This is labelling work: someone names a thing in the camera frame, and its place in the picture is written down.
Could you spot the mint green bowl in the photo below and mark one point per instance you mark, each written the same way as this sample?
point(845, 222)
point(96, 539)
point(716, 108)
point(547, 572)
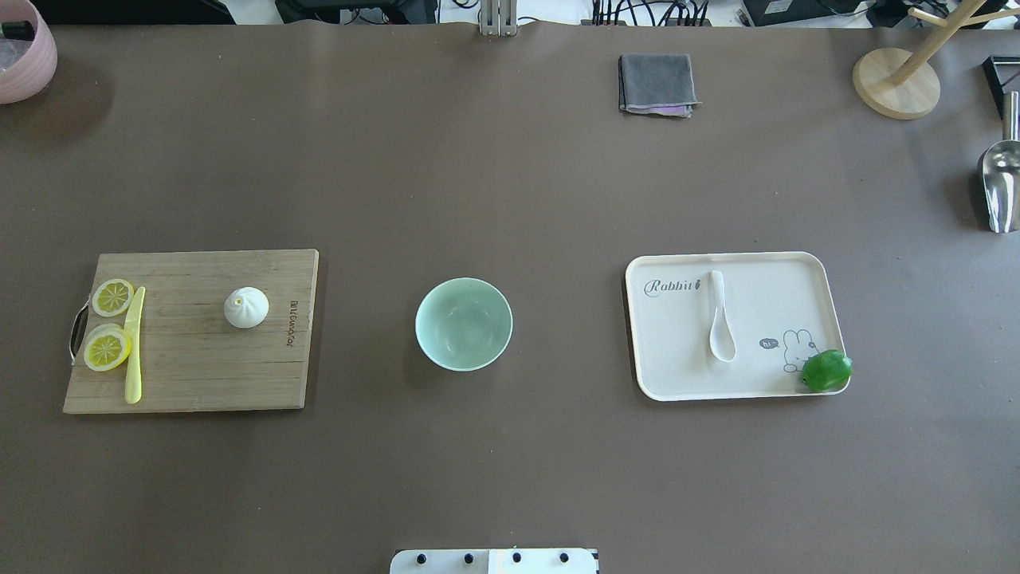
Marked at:
point(464, 324)

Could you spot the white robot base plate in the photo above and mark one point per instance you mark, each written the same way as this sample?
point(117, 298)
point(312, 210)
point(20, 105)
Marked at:
point(496, 560)

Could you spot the white ceramic spoon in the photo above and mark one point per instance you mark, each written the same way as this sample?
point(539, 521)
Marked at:
point(722, 344)

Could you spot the pink bowl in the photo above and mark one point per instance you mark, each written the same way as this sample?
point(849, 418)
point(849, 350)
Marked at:
point(35, 68)

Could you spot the bamboo cutting board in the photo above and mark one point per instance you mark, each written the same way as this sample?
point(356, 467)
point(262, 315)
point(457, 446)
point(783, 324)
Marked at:
point(192, 359)

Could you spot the upper lemon slice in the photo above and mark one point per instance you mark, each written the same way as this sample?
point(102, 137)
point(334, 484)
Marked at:
point(112, 297)

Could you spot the grey folded cloth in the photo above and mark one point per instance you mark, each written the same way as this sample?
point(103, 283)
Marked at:
point(656, 83)

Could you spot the cream rabbit tray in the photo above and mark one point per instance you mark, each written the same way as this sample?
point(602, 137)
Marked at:
point(779, 306)

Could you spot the wooden mug tree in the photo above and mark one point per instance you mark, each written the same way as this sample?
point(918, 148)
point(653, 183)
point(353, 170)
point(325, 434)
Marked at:
point(901, 84)

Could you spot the steel scoop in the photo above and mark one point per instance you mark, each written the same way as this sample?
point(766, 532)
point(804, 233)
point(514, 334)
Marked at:
point(999, 170)

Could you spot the lemon slice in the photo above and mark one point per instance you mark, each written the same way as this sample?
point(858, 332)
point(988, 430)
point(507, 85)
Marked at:
point(106, 347)
point(112, 297)

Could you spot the aluminium camera post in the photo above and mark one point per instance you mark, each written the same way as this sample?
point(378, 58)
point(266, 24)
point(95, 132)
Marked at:
point(498, 18)

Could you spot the lower lemon slice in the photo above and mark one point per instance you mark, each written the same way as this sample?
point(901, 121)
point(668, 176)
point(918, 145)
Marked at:
point(106, 347)

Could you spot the green lime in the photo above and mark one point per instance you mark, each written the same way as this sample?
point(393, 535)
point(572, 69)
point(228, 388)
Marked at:
point(828, 370)

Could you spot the black framed glass rack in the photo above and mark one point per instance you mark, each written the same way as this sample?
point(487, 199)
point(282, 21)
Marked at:
point(1001, 73)

